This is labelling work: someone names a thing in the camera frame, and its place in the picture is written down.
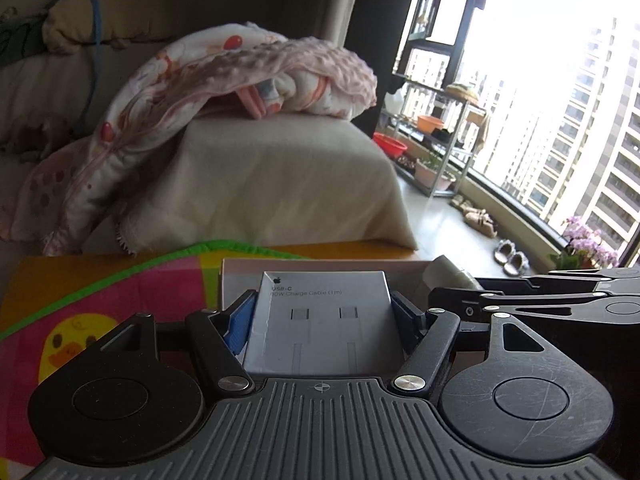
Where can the pink orchid plant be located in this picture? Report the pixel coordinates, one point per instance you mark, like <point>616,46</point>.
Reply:
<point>584,248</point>

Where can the colourful cartoon play mat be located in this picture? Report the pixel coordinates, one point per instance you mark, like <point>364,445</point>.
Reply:
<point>37,345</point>

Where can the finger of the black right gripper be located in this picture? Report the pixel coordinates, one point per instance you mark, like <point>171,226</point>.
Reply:
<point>500,304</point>
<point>615,281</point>

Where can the pair of grey shoes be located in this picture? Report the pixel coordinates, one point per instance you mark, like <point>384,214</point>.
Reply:
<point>514,263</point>

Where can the white cylinder object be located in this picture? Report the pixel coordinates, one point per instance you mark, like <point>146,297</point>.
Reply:
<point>442,272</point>

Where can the pink cardboard box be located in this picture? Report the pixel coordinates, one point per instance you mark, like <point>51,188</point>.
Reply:
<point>239,274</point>

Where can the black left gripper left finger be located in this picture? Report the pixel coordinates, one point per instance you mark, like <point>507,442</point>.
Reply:
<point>216,339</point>

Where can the red plastic basin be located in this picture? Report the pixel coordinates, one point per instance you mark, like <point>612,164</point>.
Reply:
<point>389,145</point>

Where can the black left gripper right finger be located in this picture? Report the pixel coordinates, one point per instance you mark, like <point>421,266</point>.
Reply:
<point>427,338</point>

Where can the beige sandals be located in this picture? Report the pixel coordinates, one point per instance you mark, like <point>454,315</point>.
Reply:
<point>476,218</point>

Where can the metal shelf rack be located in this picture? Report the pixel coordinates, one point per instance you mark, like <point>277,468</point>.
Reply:
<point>444,128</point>

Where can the floral pink blanket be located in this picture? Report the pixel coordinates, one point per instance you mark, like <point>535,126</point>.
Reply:
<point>261,71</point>

